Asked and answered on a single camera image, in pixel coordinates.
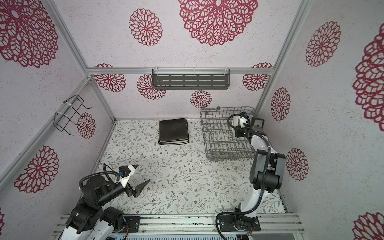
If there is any black square plate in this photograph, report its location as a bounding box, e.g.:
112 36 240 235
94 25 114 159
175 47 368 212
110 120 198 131
159 140 189 143
159 118 189 143

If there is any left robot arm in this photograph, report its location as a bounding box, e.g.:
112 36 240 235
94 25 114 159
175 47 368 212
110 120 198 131
59 164 150 240

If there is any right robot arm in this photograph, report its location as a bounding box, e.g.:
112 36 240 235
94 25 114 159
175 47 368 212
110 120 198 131
215 112 286 237

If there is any floral table mat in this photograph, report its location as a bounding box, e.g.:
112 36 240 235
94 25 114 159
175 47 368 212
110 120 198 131
98 120 252 215

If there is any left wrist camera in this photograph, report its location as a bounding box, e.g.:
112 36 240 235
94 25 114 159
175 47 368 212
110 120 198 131
119 165 136 188

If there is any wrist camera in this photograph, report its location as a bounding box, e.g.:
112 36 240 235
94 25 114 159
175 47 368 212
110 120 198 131
232 112 250 128
119 165 136 188

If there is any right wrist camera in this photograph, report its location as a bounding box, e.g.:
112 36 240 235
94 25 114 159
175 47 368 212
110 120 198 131
232 112 250 128

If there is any grey wire dish rack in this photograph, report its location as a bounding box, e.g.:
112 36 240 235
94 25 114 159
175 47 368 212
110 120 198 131
200 107 272 161

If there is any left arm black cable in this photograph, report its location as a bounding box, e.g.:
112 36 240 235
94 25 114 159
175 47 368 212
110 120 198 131
78 163 121 190

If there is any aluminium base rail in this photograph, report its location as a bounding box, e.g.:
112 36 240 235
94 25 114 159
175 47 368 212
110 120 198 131
52 210 305 240

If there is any grey wall shelf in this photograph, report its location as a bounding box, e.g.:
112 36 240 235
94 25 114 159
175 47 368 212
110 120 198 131
152 69 231 90

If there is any black wire wall holder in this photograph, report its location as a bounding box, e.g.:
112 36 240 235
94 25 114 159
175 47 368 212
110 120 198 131
53 94 92 136

